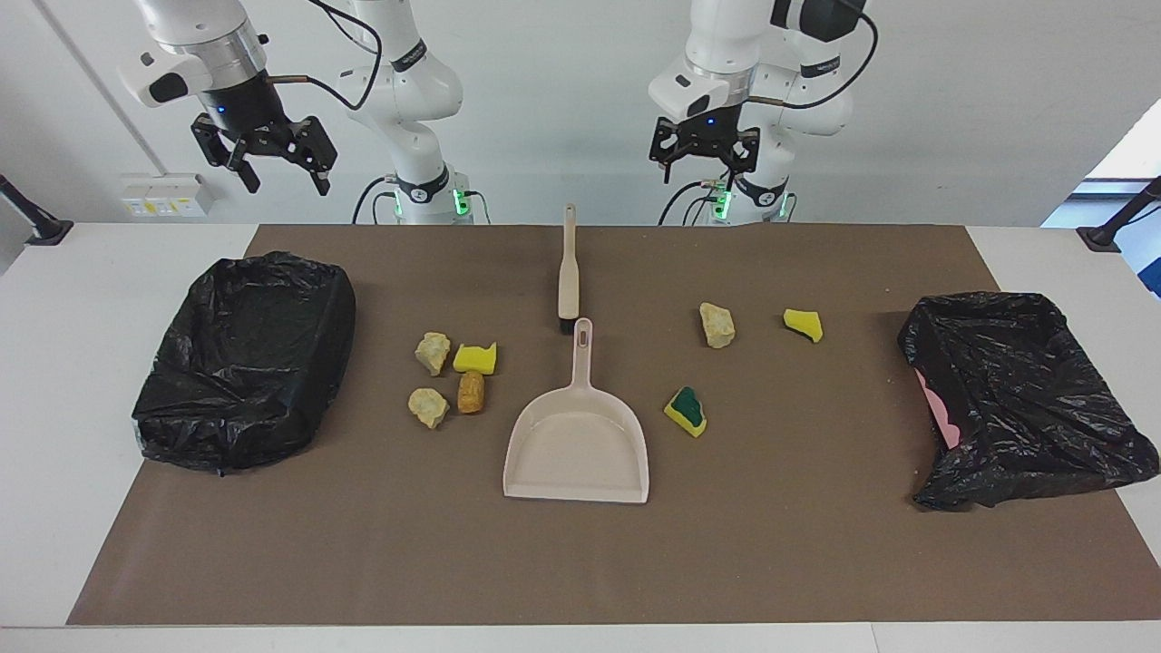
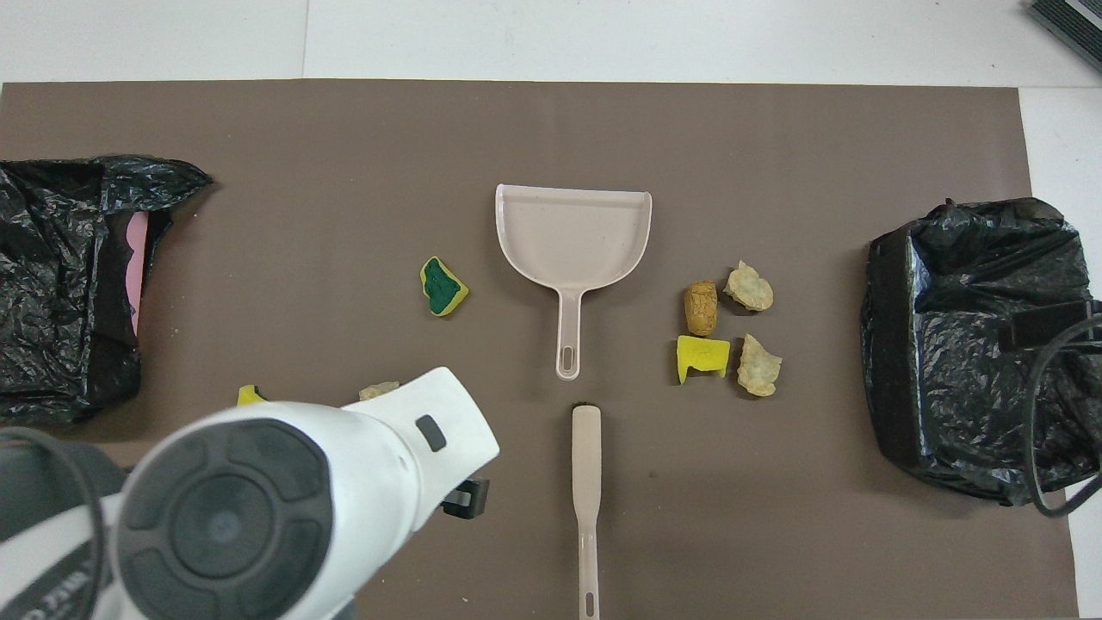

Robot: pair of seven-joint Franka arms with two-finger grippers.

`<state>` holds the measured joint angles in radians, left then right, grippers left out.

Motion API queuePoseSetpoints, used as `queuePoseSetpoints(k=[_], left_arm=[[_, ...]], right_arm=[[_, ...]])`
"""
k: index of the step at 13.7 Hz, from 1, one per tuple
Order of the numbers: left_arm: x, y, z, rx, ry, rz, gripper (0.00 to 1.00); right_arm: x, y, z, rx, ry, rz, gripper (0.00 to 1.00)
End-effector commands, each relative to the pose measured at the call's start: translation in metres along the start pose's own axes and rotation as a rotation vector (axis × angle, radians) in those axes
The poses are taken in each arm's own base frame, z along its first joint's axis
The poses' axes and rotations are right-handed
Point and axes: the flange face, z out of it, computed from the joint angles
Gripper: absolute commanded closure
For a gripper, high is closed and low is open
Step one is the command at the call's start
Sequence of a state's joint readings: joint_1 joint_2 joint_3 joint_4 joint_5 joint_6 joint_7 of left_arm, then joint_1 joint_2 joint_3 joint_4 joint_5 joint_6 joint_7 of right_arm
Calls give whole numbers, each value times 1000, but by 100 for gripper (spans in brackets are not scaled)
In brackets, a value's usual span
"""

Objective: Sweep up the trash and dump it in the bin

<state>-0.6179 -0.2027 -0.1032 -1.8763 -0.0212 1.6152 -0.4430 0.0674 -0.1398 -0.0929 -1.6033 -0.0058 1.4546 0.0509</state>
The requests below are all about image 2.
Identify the beige sponge chunk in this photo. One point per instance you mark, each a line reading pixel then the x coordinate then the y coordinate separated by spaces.
pixel 758 366
pixel 379 391
pixel 748 288

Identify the brown sponge chunk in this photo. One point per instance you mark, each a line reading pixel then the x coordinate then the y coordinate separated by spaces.
pixel 701 308

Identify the yellow sponge wedge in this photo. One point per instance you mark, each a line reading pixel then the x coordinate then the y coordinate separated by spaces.
pixel 250 396

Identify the dark ribbed panel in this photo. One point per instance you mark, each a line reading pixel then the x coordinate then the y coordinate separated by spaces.
pixel 1072 26

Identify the notched yellow sponge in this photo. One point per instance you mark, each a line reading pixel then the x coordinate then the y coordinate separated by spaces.
pixel 702 356

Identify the black bag lined bin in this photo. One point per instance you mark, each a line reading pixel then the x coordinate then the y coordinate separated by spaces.
pixel 973 344

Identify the black trash bag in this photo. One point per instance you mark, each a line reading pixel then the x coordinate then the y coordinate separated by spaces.
pixel 60 284

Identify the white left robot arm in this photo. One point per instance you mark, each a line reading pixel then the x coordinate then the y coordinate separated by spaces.
pixel 258 517

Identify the yellow and green sponge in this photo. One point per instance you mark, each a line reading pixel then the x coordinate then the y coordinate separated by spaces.
pixel 443 287

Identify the beige plastic dustpan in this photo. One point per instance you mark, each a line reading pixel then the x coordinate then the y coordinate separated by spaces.
pixel 572 232

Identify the brown table mat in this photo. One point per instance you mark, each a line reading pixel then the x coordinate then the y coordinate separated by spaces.
pixel 603 129

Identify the pink bin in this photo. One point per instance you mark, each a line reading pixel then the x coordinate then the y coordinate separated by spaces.
pixel 136 267

